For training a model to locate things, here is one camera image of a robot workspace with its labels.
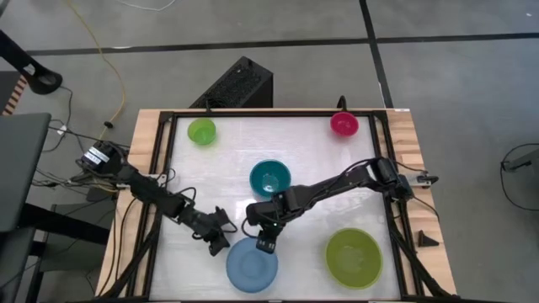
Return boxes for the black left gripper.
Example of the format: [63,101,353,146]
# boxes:
[180,205,233,257]

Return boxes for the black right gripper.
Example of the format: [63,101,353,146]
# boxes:
[245,199,290,255]

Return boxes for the light blue bowl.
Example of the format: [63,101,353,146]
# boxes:
[225,237,280,294]

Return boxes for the teal bowl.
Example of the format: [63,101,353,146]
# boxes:
[248,158,292,199]

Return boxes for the large lime green bowl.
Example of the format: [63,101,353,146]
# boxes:
[324,227,384,290]

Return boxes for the small green bowl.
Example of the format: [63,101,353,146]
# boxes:
[186,117,217,146]

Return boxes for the small pink bowl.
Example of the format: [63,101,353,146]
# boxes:
[329,111,360,138]

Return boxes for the white table mat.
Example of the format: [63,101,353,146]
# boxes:
[149,115,402,301]

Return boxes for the black computer tower case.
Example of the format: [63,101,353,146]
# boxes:
[189,56,275,109]

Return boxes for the black curved stand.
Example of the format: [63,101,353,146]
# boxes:
[0,29,64,96]

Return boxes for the wooden slatted panel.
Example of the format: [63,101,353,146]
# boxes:
[2,74,29,117]

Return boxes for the grey floor device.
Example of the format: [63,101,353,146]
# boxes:
[502,147,539,173]

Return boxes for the black metal table frame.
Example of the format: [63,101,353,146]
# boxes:
[100,109,458,303]

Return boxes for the black furniture frame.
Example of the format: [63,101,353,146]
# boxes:
[0,200,111,303]

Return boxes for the black triangular bracket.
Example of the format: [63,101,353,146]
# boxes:
[417,229,440,248]

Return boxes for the black cable bundle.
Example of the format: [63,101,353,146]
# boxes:
[31,85,131,195]

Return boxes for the yellow cable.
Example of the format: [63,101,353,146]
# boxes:
[66,0,128,141]

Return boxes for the white cable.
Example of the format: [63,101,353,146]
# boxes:
[114,0,177,13]

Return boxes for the black looped floor cable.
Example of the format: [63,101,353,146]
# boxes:
[499,142,539,212]

